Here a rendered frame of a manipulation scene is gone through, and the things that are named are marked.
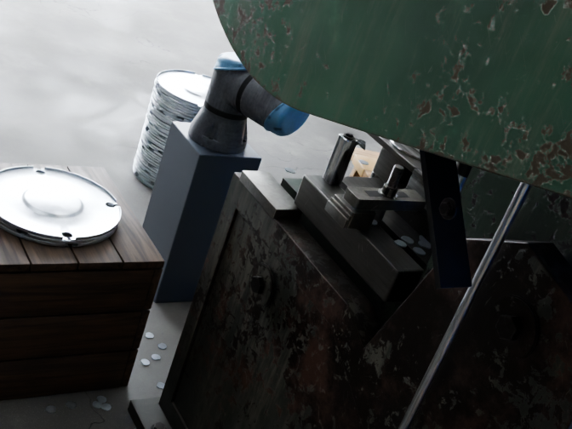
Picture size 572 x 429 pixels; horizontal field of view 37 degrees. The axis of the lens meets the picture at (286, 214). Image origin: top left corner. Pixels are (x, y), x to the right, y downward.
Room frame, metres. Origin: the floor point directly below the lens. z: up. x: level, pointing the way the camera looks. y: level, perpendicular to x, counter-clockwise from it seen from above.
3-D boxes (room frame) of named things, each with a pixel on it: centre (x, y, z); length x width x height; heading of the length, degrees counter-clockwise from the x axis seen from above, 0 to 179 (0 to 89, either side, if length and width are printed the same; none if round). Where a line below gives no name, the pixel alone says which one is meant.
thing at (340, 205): (1.32, -0.14, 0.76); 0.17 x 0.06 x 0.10; 129
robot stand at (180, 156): (2.02, 0.23, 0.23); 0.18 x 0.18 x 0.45; 39
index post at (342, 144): (1.42, -0.06, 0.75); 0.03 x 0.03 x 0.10; 39
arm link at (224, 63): (2.02, 0.23, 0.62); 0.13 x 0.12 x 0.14; 60
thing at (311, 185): (1.43, -0.27, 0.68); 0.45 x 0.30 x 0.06; 129
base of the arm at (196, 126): (2.02, 0.23, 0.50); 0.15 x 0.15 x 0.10
